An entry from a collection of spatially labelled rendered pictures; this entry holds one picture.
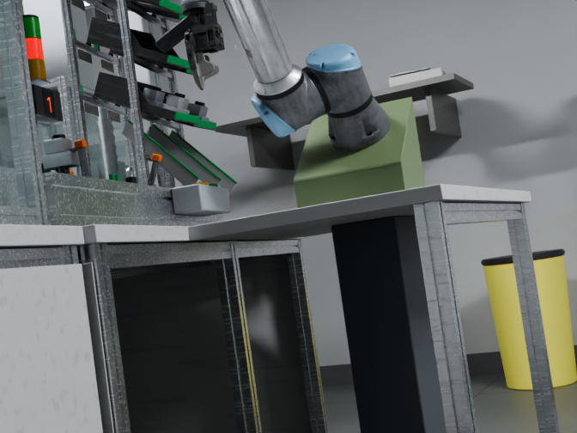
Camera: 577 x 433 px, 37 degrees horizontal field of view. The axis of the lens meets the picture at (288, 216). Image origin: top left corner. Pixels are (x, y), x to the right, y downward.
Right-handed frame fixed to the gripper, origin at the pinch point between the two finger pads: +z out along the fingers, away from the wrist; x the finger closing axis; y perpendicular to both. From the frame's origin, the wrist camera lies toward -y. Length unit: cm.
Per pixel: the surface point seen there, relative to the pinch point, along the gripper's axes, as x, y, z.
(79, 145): -39.9, -15.0, 16.9
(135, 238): -65, 6, 40
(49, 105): -23.9, -29.2, 3.3
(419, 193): -48, 55, 39
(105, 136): 109, -77, -13
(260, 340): 69, -14, 72
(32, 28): -25.7, -30.1, -14.8
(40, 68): -25.0, -29.6, -5.4
